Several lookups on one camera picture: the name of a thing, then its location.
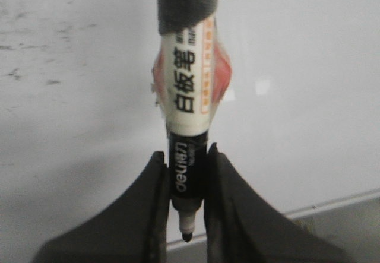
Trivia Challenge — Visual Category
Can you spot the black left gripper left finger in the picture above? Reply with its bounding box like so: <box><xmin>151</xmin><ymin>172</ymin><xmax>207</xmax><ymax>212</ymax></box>
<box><xmin>33</xmin><ymin>151</ymin><xmax>170</xmax><ymax>262</ymax></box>

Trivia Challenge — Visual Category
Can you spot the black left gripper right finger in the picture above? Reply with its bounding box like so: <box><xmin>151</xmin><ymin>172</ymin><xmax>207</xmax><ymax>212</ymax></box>
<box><xmin>204</xmin><ymin>144</ymin><xmax>349</xmax><ymax>262</ymax></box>

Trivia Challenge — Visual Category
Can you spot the black and white whiteboard marker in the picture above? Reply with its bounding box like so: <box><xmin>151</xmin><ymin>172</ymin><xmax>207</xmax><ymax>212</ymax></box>
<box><xmin>153</xmin><ymin>15</ymin><xmax>232</xmax><ymax>242</ymax></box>

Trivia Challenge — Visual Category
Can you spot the black marker cap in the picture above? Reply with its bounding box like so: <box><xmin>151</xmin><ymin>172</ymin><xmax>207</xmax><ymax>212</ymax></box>
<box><xmin>157</xmin><ymin>0</ymin><xmax>218</xmax><ymax>36</ymax></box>

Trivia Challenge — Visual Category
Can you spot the white whiteboard with aluminium frame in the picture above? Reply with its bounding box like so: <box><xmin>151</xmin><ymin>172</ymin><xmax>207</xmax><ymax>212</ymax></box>
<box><xmin>1</xmin><ymin>0</ymin><xmax>379</xmax><ymax>262</ymax></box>

